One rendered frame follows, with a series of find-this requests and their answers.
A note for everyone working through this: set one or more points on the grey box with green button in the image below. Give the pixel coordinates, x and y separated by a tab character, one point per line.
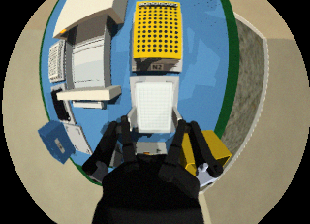
116	157

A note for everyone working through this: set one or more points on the yellow open-top bin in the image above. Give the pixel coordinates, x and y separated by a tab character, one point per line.
216	147

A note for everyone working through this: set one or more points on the black multi-well plate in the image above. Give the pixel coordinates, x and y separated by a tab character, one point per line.
60	106

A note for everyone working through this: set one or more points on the clear plastic plate lid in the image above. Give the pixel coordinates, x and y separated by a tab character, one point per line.
154	107

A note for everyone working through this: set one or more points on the blue bench mat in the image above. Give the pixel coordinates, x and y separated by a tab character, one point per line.
202	82

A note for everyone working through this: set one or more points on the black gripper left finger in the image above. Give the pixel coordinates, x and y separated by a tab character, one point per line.
97	165

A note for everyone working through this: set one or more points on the blue open-top bin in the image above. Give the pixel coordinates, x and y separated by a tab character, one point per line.
55	138

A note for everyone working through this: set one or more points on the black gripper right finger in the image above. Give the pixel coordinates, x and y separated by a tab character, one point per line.
208	168

